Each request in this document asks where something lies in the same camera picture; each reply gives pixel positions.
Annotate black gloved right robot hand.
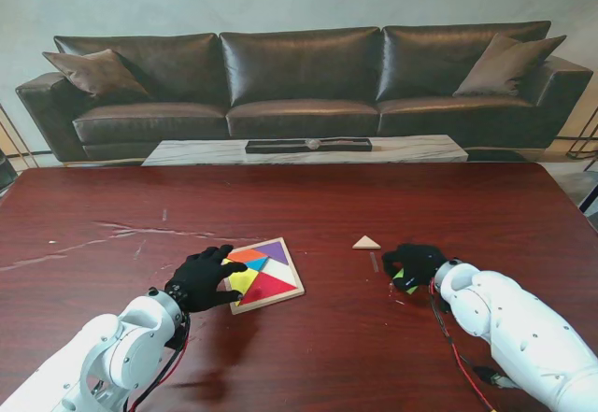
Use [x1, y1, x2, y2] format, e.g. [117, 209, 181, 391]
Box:
[381, 242, 452, 294]

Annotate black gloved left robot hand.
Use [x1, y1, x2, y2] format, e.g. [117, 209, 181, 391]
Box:
[164, 243, 248, 314]

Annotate green tangram square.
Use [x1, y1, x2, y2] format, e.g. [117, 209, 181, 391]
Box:
[392, 269, 420, 296]

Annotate orange tangram parallelogram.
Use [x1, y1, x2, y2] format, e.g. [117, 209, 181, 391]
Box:
[227, 249, 268, 263]

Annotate large red tangram triangle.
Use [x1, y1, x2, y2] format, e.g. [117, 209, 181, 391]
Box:
[239, 271, 299, 305]

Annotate purple tangram triangle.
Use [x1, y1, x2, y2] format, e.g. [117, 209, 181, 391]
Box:
[256, 242, 290, 268]

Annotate square wooden puzzle tray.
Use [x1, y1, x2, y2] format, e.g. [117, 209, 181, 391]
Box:
[223, 236, 306, 316]

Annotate grey marble coffee table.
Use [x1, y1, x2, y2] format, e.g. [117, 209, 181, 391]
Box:
[142, 135, 470, 167]

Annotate long black decorative tray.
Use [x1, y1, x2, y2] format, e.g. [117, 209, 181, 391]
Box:
[245, 139, 374, 156]

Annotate brown throw pillow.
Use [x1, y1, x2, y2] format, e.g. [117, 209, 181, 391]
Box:
[453, 35, 569, 99]
[41, 50, 150, 105]

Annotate dark brown leather sofa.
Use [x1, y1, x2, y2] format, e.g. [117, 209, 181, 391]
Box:
[14, 21, 594, 163]

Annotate black chair edge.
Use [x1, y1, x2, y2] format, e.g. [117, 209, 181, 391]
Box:
[0, 149, 20, 198]

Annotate red and black left arm cables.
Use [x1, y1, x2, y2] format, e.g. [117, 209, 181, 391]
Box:
[123, 313, 192, 412]

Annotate red and black arm cables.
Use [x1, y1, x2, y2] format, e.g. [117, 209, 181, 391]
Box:
[428, 278, 520, 412]
[123, 313, 192, 412]

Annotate red and black right arm cables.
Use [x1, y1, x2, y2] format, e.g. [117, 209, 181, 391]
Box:
[428, 278, 520, 412]

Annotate thin metal side table frame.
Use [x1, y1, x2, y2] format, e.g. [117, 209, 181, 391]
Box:
[555, 103, 598, 173]
[0, 103, 41, 170]

